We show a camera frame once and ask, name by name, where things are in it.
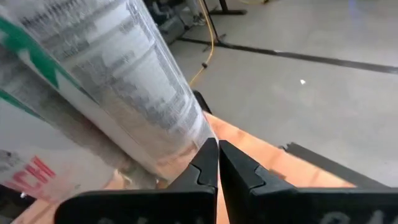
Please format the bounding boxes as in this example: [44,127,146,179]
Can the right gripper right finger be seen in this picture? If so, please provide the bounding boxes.
[218,139,398,224]

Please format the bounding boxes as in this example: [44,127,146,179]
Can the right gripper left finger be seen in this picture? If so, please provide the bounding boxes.
[54,138,219,224]

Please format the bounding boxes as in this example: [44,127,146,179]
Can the wooden slatted shelf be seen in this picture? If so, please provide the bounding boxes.
[12,111,357,224]

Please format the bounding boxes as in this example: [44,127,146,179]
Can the shoe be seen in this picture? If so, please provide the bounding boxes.
[190,12,206,27]

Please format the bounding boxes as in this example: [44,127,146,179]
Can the yellow cable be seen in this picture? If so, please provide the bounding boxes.
[188,0,216,88]

